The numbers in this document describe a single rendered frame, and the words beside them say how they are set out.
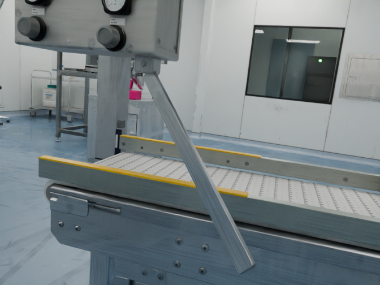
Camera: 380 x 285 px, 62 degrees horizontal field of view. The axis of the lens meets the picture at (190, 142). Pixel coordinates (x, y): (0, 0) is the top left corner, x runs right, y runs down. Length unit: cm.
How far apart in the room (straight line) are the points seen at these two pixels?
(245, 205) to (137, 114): 271
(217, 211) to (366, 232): 20
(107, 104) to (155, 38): 42
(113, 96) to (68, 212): 35
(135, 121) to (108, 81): 232
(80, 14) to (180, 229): 33
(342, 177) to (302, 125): 482
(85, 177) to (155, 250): 16
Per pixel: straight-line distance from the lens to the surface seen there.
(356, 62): 551
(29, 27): 50
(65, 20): 49
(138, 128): 312
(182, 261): 51
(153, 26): 43
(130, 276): 61
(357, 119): 555
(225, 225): 36
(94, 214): 54
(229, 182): 62
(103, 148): 84
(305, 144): 556
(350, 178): 72
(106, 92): 82
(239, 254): 35
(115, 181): 50
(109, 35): 42
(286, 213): 45
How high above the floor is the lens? 98
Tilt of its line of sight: 11 degrees down
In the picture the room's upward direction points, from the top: 6 degrees clockwise
